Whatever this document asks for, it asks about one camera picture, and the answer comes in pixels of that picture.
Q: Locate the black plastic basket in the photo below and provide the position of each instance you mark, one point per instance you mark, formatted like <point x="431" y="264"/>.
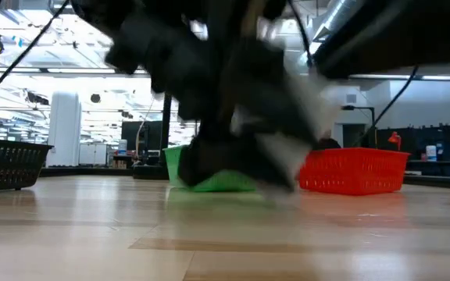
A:
<point x="6" y="164"/>

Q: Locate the black background monitor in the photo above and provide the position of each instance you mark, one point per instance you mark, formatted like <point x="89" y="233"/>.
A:
<point x="147" y="134"/>

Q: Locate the white wipes canister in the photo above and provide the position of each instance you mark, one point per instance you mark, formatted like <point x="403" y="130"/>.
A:
<point x="431" y="153"/>

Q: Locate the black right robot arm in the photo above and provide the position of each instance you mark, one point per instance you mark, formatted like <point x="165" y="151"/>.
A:
<point x="397" y="35"/>

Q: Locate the white background cabinet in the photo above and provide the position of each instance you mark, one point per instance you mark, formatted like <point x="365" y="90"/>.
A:
<point x="92" y="154"/>

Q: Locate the green plastic basket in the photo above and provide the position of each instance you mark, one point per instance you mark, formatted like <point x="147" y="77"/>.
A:
<point x="225" y="183"/>

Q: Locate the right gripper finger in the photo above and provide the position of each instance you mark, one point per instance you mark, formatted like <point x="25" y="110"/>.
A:
<point x="229" y="164"/>

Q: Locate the red plastic basket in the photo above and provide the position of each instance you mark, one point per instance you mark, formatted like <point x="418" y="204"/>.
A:
<point x="354" y="171"/>

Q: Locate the black background station frame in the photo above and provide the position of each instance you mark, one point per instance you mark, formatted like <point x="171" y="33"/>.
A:
<point x="359" y="107"/>

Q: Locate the red background desk lamp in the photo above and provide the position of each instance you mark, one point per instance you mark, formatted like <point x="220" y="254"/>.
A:
<point x="395" y="138"/>

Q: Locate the white round pillar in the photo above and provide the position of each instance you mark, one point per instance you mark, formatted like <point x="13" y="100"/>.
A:
<point x="65" y="129"/>

